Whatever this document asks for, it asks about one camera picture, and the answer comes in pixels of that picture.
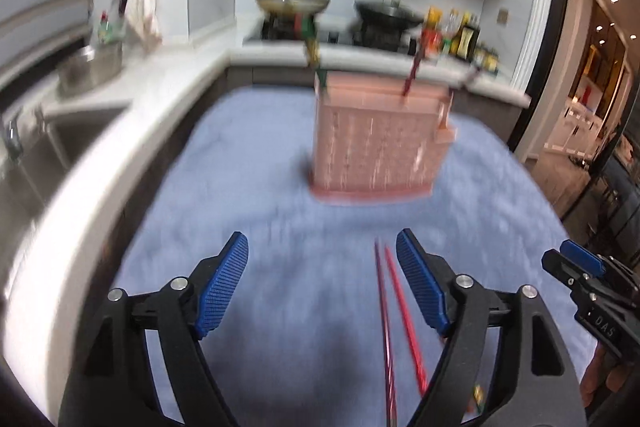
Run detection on black wok with lid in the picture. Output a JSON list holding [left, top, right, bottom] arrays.
[[353, 0, 427, 29]]

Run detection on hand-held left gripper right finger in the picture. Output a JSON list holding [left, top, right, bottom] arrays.
[[395, 228, 588, 427]]

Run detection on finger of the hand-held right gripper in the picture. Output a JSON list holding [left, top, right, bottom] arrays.
[[559, 240, 607, 278], [541, 248, 584, 289]]

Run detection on window blinds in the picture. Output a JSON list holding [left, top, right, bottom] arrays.
[[0, 0, 97, 75]]

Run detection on green dish soap bottle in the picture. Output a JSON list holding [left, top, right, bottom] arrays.
[[97, 11, 126, 46]]

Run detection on chrome faucet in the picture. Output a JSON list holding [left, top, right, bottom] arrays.
[[2, 119, 24, 164]]

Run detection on stainless steel sink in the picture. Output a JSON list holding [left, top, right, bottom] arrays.
[[0, 104, 132, 230]]

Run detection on seasoning container rack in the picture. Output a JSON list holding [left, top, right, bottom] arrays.
[[472, 44, 501, 74]]

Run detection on black gas stove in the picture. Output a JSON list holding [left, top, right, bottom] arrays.
[[243, 14, 417, 51]]

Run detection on blue plush blanket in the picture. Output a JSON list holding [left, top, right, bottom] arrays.
[[111, 87, 601, 427]]

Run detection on pink perforated utensil holder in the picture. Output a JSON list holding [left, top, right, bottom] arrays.
[[307, 69, 459, 206]]

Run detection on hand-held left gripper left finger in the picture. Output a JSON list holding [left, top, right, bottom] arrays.
[[59, 231, 250, 427]]

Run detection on person's right hand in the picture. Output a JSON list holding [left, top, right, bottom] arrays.
[[579, 346, 632, 409]]

